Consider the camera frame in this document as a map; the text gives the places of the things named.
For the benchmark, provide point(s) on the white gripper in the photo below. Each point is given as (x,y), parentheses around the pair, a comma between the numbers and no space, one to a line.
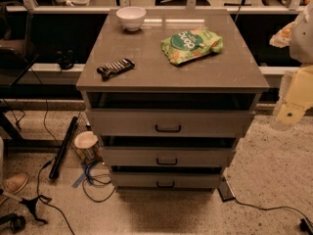
(303,43)

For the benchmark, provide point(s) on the grey bottom drawer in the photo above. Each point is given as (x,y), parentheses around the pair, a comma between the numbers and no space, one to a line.
(165,180)

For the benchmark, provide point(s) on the grey drawer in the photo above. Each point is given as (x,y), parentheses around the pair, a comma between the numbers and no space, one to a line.
(169,123)
(165,180)
(168,157)

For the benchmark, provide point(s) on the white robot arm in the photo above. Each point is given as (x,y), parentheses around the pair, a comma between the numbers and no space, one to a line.
(298,35)

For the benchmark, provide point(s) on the grey drawer cabinet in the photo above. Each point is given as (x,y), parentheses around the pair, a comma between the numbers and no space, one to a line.
(228,81)

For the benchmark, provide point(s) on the grey middle drawer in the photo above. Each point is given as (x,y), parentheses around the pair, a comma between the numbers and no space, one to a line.
(168,157)

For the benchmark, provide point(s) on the grey top drawer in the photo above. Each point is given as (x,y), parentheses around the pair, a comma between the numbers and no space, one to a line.
(169,123)

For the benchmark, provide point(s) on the black power adapter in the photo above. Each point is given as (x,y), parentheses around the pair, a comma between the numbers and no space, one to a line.
(225,191)

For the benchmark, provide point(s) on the green snack bag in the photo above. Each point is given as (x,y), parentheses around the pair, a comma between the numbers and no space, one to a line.
(191,44)

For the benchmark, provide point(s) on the white bowl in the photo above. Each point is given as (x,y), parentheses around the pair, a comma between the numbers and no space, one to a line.
(131,18)

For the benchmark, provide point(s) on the black candy bar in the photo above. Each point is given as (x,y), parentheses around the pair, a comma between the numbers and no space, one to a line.
(115,68)

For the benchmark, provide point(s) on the white paper cup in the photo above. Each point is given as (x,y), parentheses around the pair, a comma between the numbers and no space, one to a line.
(86,145)

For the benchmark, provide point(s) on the black small clamp device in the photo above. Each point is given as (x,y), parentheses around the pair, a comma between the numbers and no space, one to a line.
(65,60)

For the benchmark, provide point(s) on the black long bar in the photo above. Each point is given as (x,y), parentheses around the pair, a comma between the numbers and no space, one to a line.
(55,170)

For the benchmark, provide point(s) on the black tripod stand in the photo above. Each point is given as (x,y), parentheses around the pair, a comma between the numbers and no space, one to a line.
(30,204)

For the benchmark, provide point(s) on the dark chair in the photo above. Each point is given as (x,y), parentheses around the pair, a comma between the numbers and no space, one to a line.
(17,53)

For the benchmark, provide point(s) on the tan shoe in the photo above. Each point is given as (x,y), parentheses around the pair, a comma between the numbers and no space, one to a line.
(15,183)

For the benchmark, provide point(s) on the black round device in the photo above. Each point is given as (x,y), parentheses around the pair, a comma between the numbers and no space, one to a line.
(17,222)

